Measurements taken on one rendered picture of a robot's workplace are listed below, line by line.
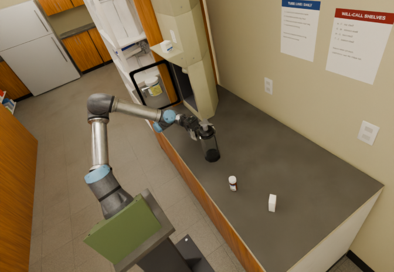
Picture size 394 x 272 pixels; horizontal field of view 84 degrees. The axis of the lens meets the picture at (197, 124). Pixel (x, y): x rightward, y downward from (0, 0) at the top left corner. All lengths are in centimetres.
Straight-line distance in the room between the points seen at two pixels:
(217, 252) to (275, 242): 106
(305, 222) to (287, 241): 13
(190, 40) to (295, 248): 120
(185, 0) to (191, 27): 15
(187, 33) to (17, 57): 528
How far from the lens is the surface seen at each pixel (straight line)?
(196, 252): 216
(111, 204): 113
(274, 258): 112
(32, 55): 631
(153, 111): 127
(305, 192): 127
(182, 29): 138
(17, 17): 618
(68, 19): 683
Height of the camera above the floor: 200
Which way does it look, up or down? 39 degrees down
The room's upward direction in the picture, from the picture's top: 16 degrees counter-clockwise
